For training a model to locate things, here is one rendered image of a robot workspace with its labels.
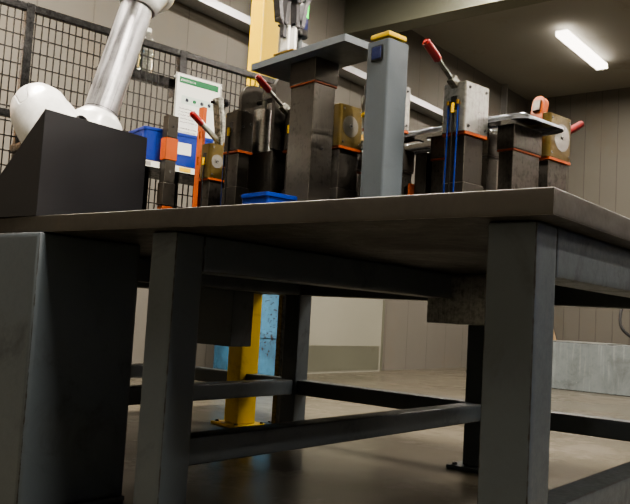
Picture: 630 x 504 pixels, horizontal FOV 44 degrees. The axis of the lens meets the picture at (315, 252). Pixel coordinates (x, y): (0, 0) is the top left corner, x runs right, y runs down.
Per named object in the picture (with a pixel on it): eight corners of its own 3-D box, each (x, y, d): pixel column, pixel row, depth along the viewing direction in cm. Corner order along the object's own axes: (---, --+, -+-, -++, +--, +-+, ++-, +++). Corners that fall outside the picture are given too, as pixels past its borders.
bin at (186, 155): (215, 172, 307) (217, 140, 308) (142, 160, 289) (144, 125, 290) (195, 177, 320) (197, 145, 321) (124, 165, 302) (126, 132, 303)
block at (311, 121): (329, 237, 199) (339, 63, 202) (305, 233, 193) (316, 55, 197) (303, 238, 206) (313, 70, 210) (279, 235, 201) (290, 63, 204)
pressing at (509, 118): (575, 134, 196) (575, 128, 196) (523, 115, 181) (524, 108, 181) (245, 182, 299) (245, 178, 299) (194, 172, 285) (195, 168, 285)
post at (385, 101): (402, 233, 180) (411, 45, 183) (379, 229, 175) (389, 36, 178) (378, 234, 186) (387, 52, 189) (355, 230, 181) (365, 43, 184)
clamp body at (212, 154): (221, 251, 263) (228, 146, 266) (196, 248, 256) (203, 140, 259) (210, 251, 268) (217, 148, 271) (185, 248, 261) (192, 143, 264)
